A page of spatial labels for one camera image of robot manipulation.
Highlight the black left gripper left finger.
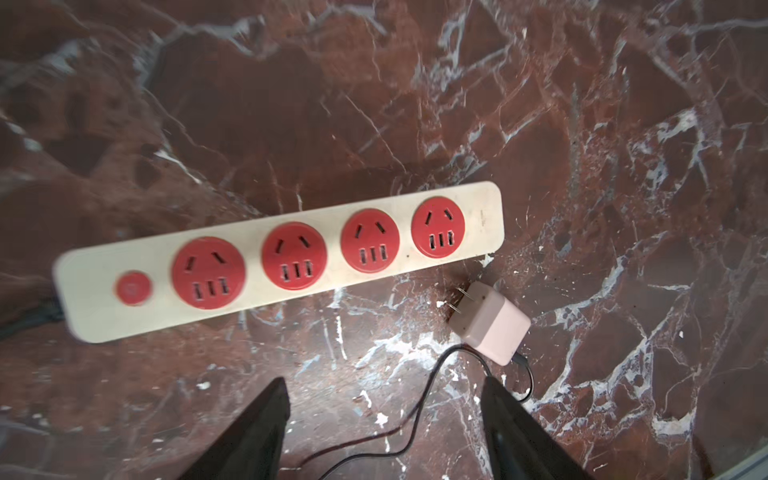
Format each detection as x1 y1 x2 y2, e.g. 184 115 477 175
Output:
181 377 290 480

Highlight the thin black charging cable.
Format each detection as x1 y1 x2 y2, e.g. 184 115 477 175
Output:
296 344 535 480

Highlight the beige red power strip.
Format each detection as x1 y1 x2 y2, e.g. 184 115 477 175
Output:
52 181 505 343

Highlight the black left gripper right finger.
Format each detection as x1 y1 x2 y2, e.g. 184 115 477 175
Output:
481 377 590 480

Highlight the pink charger adapter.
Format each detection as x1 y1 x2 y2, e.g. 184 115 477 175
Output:
447 281 532 366

